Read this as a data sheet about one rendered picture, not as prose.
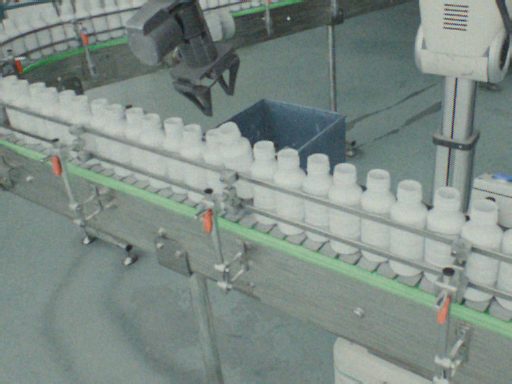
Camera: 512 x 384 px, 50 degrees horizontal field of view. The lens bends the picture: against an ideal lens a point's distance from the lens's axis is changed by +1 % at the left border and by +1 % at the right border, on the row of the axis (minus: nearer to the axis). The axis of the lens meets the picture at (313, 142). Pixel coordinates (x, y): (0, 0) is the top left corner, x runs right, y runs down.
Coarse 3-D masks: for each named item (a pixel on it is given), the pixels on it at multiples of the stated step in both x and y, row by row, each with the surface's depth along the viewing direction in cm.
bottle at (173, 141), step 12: (168, 120) 113; (180, 120) 113; (168, 132) 112; (180, 132) 112; (168, 144) 112; (180, 144) 112; (168, 168) 116; (180, 168) 114; (180, 180) 116; (180, 192) 117
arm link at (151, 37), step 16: (160, 0) 80; (176, 0) 80; (144, 16) 78; (160, 16) 79; (128, 32) 78; (144, 32) 77; (160, 32) 79; (176, 32) 81; (144, 48) 79; (160, 48) 79
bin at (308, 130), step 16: (240, 112) 168; (256, 112) 176; (272, 112) 178; (288, 112) 174; (304, 112) 171; (320, 112) 167; (240, 128) 170; (256, 128) 177; (272, 128) 181; (288, 128) 177; (304, 128) 173; (320, 128) 170; (336, 128) 160; (288, 144) 180; (304, 144) 176; (320, 144) 153; (336, 144) 162; (304, 160) 148; (336, 160) 164
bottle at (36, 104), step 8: (32, 88) 134; (40, 88) 135; (32, 96) 135; (40, 96) 135; (32, 104) 135; (40, 104) 135; (40, 112) 136; (40, 120) 137; (40, 128) 138; (48, 136) 139; (48, 144) 140
